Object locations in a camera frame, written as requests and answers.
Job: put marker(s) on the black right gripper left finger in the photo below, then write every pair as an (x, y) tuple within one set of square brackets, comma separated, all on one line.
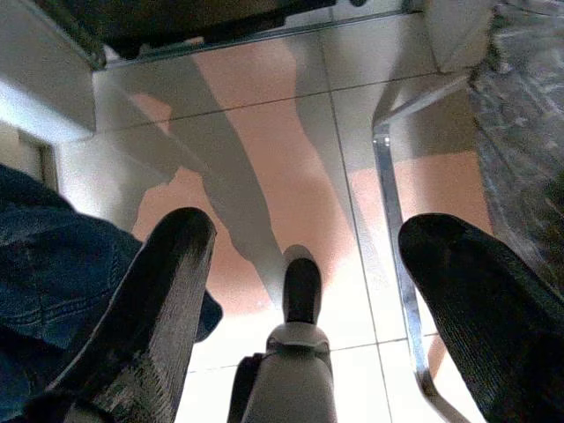
[(145, 317)]

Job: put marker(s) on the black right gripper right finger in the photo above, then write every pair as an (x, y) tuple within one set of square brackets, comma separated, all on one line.
[(484, 317)]

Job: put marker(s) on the blue denim garment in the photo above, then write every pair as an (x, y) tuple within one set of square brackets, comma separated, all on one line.
[(53, 264)]

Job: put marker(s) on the black top-load washing machine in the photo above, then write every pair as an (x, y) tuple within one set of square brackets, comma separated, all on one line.
[(198, 22)]

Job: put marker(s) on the grey plastic sheet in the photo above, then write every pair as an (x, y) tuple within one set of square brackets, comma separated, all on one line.
[(520, 110)]

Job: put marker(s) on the chrome metal frame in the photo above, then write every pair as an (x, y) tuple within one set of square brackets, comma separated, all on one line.
[(388, 176)]

